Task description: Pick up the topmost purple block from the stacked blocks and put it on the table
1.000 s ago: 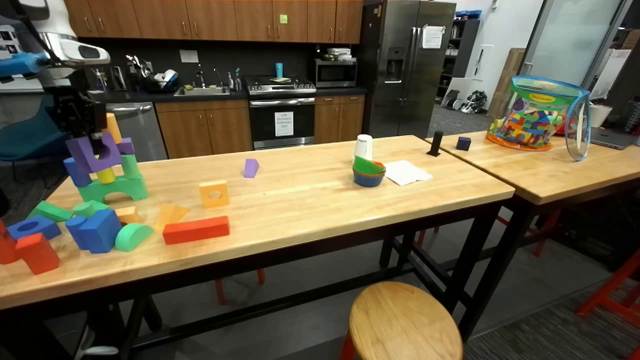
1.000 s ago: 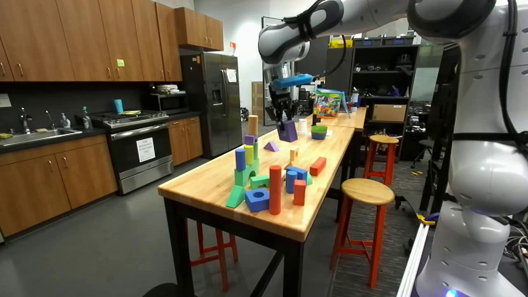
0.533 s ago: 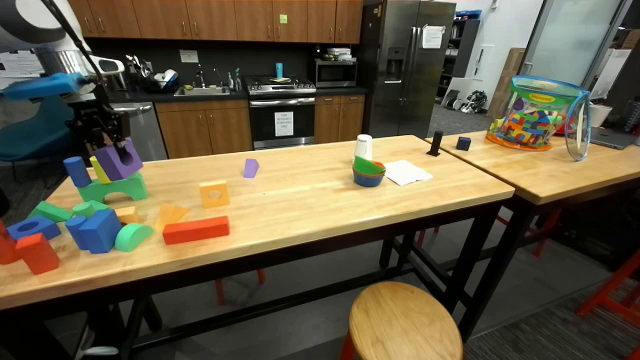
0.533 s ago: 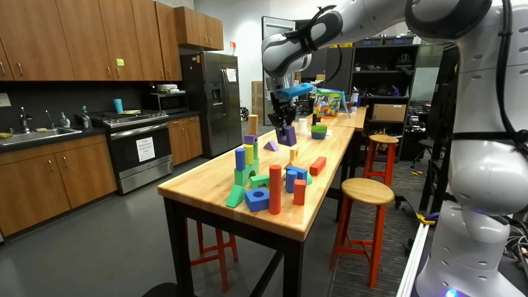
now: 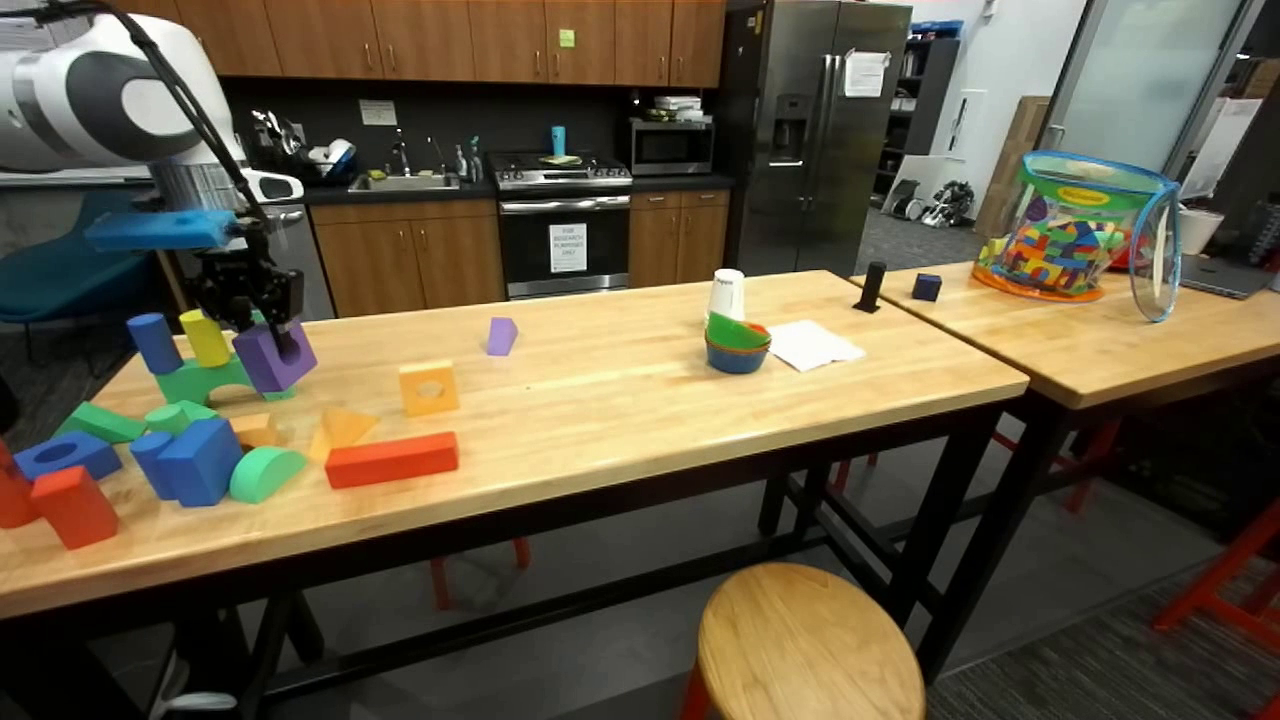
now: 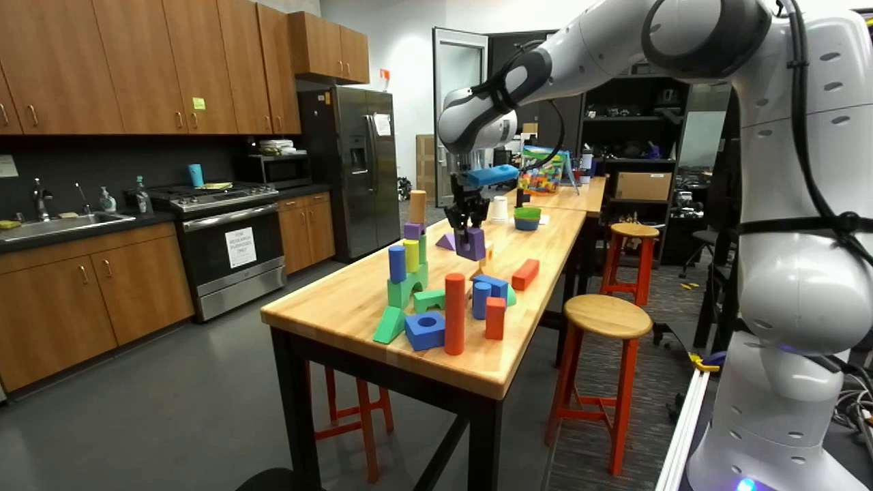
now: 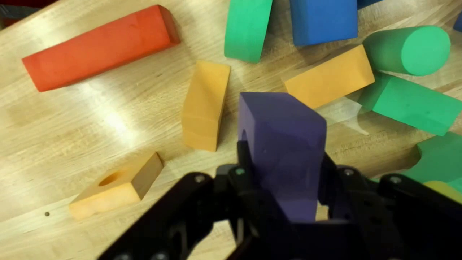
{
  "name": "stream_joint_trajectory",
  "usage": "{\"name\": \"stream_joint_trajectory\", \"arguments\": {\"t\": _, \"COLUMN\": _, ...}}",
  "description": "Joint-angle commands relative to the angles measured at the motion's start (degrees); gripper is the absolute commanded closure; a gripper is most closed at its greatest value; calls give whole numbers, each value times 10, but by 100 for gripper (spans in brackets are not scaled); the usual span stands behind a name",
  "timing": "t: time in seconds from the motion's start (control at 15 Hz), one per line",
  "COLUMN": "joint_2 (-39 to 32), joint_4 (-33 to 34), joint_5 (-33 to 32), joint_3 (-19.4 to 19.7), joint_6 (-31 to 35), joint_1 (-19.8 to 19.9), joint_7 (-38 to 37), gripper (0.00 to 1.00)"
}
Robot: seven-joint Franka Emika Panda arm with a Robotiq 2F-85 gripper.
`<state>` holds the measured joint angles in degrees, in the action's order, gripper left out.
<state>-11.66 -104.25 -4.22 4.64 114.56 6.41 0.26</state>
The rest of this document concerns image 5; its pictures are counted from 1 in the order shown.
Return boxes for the purple foam block with hole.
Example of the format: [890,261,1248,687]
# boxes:
[231,319,319,395]

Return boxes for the red foam rectangular block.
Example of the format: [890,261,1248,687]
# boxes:
[29,465,120,551]

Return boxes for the stack of coloured bowls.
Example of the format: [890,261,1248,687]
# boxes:
[703,310,773,376]

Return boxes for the dark shelf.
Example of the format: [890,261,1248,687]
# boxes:
[873,36,962,203]

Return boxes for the frosted glass door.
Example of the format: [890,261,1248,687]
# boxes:
[1038,0,1269,179]

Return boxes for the wooden upper cabinets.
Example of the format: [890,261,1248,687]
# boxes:
[120,0,728,91]

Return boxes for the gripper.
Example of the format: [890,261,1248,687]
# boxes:
[192,226,306,361]

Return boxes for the orange foam triangle block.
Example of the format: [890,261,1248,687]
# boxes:
[307,407,382,467]

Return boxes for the blue foam cylinder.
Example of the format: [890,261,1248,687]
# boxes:
[126,312,185,377]
[129,430,179,501]

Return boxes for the yellow foam cylinder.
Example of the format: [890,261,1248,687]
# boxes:
[179,309,233,369]

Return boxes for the sink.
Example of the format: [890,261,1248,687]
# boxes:
[347,172,462,194]

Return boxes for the white bucket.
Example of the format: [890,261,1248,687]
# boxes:
[1177,204,1227,257]

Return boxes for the blue foam block with hole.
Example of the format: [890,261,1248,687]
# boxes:
[13,431,124,482]

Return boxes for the small orange foam block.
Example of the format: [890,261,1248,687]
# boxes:
[229,412,282,449]

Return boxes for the blue foam rectangular block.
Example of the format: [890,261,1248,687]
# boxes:
[157,417,245,509]

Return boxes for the yellow foam block with hole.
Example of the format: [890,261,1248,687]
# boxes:
[398,360,462,418]

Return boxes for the grey laptop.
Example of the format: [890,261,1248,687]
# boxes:
[1179,253,1278,301]

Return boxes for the teal chair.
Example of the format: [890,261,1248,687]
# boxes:
[0,188,166,327]

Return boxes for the stove with oven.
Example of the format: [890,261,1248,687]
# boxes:
[486,150,635,302]

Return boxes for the microwave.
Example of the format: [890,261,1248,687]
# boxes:
[628,117,716,178]

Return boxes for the stainless steel refrigerator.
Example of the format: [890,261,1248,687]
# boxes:
[722,0,914,280]

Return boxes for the green foam half cylinder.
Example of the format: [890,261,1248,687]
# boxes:
[228,445,308,505]

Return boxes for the dish rack with dishes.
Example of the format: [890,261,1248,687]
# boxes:
[249,108,358,187]

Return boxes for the long red foam block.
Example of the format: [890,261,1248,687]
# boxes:
[324,431,461,491]

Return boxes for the white paper cup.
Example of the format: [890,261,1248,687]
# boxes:
[707,267,747,322]

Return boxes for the white paper napkin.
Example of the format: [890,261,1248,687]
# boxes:
[766,319,868,374]

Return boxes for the green foam arch block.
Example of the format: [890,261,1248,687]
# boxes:
[154,354,297,407]

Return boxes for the black cylinder stand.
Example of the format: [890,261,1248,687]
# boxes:
[852,261,889,315]

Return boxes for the dishwasher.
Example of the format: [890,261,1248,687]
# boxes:
[262,204,337,323]

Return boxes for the wooden board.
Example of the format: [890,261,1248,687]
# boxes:
[974,95,1053,242]

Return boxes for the red stool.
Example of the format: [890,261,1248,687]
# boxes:
[1153,498,1280,720]

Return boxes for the round wooden stool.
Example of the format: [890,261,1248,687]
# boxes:
[679,561,928,720]

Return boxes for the wooden lower cabinet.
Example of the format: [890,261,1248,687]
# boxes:
[627,189,732,290]
[308,197,508,320]

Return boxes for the clear bag of foam blocks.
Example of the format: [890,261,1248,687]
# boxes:
[971,150,1184,324]

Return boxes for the wooden table with black legs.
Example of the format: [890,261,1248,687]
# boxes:
[850,255,1280,686]

